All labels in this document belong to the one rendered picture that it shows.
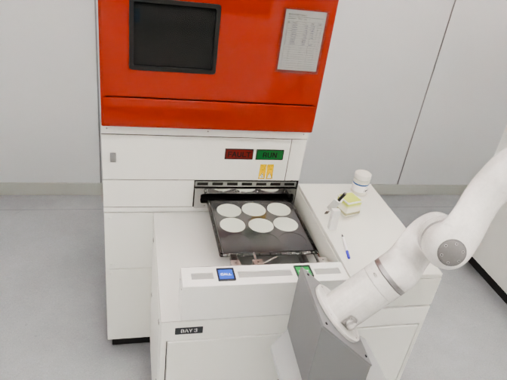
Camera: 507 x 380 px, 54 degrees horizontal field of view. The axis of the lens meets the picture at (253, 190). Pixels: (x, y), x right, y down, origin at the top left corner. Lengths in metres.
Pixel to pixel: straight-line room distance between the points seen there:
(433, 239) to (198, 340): 0.82
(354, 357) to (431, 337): 1.66
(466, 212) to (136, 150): 1.21
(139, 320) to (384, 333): 1.17
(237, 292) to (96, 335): 1.28
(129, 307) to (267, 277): 1.00
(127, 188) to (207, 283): 0.66
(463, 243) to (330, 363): 0.48
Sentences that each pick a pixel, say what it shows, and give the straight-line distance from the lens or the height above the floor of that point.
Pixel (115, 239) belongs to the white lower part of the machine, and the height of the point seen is 0.68.
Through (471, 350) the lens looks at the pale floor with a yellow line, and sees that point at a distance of 3.13.
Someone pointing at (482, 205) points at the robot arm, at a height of 1.40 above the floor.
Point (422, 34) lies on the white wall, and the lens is 3.87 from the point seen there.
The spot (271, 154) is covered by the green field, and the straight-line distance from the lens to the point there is 2.04.
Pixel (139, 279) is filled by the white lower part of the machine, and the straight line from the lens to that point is 2.33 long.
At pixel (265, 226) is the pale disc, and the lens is 1.94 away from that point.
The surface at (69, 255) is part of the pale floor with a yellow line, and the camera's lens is 3.23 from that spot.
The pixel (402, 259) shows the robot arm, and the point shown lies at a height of 1.20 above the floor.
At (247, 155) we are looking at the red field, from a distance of 2.02.
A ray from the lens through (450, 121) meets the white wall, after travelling 4.29.
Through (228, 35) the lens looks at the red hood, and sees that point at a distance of 1.78.
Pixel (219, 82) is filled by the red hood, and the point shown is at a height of 1.41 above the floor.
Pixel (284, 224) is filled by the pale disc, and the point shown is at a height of 0.90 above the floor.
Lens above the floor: 1.98
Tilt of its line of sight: 30 degrees down
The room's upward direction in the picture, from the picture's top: 8 degrees clockwise
